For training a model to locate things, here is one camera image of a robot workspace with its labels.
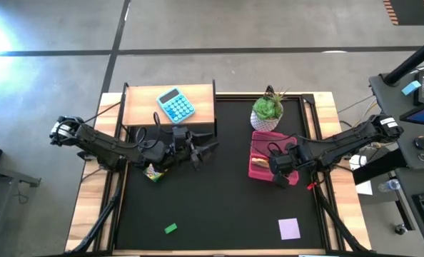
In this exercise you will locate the light blue block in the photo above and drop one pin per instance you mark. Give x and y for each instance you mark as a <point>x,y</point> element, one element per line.
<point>411,88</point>

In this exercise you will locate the black caster wheel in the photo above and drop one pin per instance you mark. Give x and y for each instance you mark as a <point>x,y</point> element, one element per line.
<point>400,229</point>

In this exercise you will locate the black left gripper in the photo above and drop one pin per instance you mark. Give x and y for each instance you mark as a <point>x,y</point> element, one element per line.
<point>183,151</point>

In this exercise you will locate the clear water bottle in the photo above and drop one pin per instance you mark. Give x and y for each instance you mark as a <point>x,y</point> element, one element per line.
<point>389,185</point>

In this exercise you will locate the striped rug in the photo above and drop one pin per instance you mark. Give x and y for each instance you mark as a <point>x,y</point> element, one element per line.
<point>412,12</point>

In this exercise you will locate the black table mat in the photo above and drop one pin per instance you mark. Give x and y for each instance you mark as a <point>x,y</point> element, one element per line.
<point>215,214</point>

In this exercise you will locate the dark grey side desk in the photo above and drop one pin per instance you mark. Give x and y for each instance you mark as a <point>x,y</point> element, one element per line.
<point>394,153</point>

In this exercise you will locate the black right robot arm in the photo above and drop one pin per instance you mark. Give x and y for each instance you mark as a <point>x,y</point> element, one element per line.
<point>340,146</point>

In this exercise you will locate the wooden shelf with black legs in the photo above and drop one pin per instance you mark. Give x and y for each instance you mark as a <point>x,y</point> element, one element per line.
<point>140,105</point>

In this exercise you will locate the black computer mouse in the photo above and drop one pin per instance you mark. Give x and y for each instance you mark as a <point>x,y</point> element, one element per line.
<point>423,142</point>

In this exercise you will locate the pink plastic tray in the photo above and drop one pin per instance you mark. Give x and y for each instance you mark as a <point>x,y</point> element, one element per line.
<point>260,146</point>

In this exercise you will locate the green yellow crayon box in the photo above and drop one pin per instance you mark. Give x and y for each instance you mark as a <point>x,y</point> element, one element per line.
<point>154,173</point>

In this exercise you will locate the turquoise calculator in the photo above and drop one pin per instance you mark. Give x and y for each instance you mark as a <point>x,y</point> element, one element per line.
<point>176,105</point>

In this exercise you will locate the green eraser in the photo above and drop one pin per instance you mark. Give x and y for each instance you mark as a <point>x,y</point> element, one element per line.
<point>170,228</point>

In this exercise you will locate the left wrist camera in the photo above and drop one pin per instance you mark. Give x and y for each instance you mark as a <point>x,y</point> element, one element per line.
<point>179,133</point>

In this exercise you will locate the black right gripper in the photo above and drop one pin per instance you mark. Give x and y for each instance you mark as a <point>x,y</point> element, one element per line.
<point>286,160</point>

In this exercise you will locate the black pole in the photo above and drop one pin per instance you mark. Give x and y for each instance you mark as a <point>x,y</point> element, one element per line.
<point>412,60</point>

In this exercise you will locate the succulent in patterned white pot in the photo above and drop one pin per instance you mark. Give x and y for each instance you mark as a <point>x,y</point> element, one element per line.
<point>267,112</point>

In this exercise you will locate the purple sticky note pad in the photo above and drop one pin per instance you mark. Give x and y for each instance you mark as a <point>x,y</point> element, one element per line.
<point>289,228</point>

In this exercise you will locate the white paper sheet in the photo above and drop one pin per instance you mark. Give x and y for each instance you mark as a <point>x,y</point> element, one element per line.
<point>363,178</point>

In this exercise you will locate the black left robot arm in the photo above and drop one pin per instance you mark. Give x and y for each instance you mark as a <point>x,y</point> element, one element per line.
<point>108,148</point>

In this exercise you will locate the black support bracket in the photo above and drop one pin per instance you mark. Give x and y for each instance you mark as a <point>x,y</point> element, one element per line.
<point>379,167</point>

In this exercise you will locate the black aluminium table frame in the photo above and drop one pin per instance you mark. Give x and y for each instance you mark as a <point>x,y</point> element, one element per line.
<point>326,214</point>

